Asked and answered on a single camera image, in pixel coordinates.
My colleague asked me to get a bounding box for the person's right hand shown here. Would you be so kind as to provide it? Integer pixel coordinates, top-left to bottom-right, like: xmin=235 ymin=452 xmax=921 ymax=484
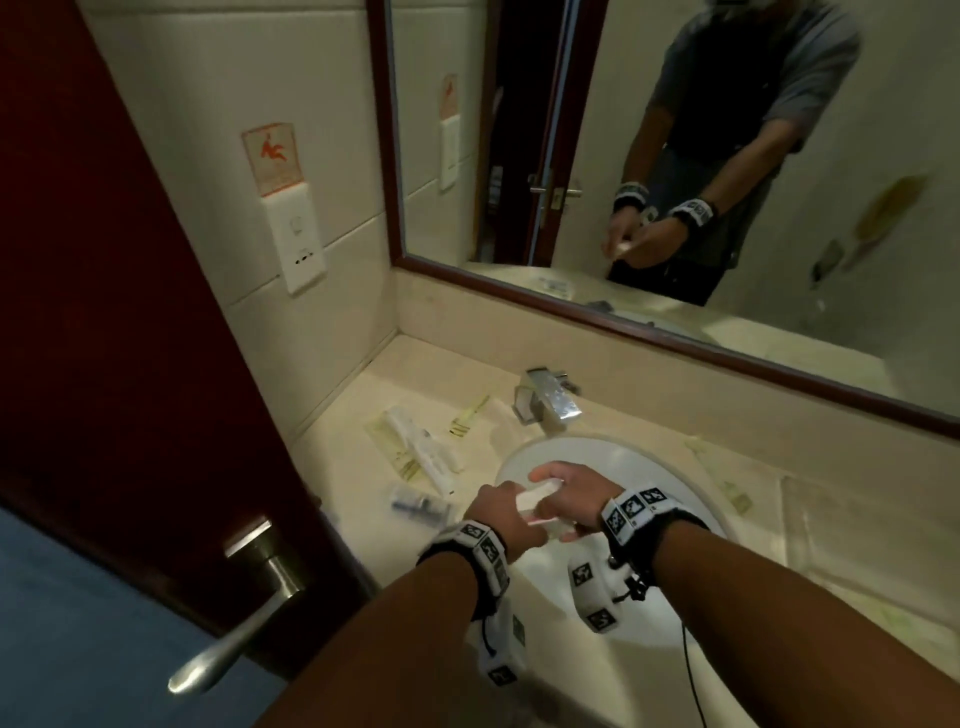
xmin=528 ymin=459 xmax=624 ymax=545

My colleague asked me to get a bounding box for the person's left hand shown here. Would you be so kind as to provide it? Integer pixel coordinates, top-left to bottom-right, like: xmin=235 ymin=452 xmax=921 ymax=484
xmin=462 ymin=479 xmax=549 ymax=560

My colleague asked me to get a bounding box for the clear toothbrush kit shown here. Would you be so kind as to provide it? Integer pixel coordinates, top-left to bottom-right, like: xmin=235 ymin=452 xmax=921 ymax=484
xmin=524 ymin=479 xmax=583 ymax=543

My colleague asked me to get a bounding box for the clear plastic wrapper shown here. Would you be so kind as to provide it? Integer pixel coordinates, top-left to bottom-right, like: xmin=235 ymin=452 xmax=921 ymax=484
xmin=389 ymin=483 xmax=455 ymax=526

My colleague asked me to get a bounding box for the long cream striped toiletry packet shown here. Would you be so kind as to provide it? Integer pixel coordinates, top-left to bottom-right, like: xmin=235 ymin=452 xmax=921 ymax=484
xmin=686 ymin=438 xmax=753 ymax=517

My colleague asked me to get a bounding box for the clear plastic tray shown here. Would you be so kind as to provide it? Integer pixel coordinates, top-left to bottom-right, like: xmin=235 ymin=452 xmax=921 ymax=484
xmin=779 ymin=472 xmax=960 ymax=654

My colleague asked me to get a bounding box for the person's right forearm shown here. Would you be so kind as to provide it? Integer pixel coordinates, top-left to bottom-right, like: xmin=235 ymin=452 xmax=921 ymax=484
xmin=652 ymin=517 xmax=960 ymax=728

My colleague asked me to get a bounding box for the person's left forearm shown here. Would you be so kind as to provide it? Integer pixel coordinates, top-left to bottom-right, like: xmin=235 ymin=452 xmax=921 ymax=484
xmin=258 ymin=554 xmax=481 ymax=728

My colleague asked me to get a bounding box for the black wristband with marker tags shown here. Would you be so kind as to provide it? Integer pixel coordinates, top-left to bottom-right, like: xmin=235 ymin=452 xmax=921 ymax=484
xmin=599 ymin=487 xmax=710 ymax=579
xmin=417 ymin=521 xmax=511 ymax=620

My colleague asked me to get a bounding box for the white oval sink basin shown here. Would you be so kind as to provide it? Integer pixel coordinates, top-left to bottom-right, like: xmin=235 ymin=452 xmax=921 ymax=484
xmin=491 ymin=434 xmax=733 ymax=650

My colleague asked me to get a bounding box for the chrome square faucet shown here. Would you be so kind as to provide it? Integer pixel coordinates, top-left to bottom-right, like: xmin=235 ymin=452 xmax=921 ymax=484
xmin=513 ymin=367 xmax=585 ymax=433

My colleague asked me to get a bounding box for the dark wood framed mirror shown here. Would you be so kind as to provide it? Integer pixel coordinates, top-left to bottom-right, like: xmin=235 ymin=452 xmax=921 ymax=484
xmin=365 ymin=0 xmax=960 ymax=440

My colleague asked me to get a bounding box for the orange slip warning sticker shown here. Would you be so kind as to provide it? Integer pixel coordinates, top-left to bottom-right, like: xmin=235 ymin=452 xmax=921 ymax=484
xmin=241 ymin=123 xmax=301 ymax=198

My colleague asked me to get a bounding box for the dark red wooden door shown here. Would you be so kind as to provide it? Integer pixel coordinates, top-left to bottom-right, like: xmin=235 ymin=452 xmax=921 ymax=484
xmin=0 ymin=0 xmax=376 ymax=676

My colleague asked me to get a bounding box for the thin black cable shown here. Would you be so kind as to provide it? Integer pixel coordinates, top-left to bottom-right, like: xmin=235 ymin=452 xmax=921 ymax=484
xmin=678 ymin=622 xmax=706 ymax=728

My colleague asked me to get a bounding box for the silver door handle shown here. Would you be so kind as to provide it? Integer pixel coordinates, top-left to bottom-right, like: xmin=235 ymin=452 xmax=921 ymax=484
xmin=166 ymin=517 xmax=309 ymax=697

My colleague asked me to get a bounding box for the white wall socket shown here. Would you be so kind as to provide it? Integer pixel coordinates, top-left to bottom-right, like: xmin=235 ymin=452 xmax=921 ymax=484
xmin=260 ymin=185 xmax=328 ymax=295

